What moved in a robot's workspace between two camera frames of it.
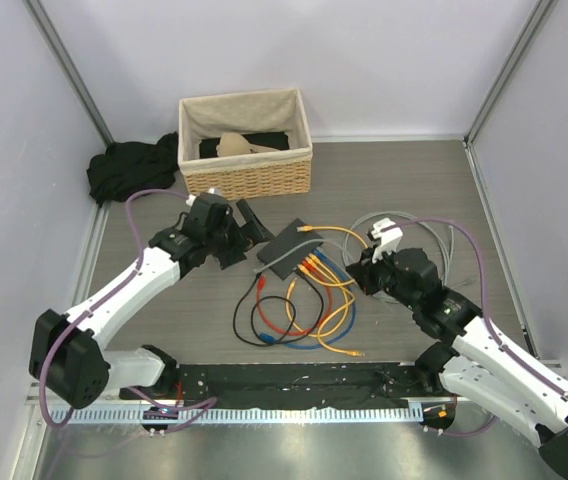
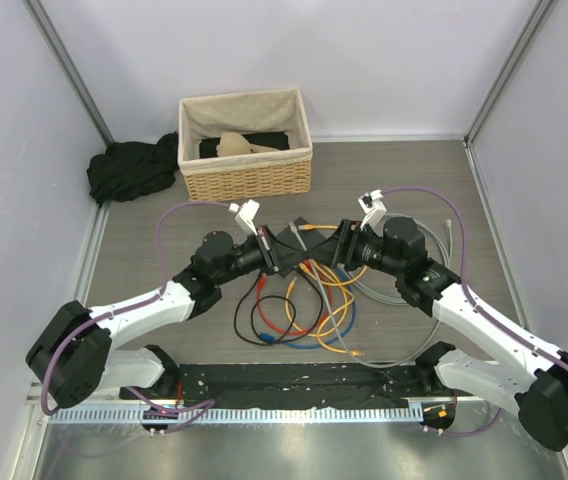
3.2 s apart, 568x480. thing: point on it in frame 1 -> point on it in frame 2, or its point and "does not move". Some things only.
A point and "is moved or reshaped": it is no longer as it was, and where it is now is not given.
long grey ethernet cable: (360, 222) is moved or reshaped
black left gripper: (248, 235) -> (267, 265)
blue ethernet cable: (271, 341) does not move
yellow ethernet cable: (288, 308) does not move
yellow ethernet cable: (314, 258) does not move
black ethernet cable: (279, 342) does not move
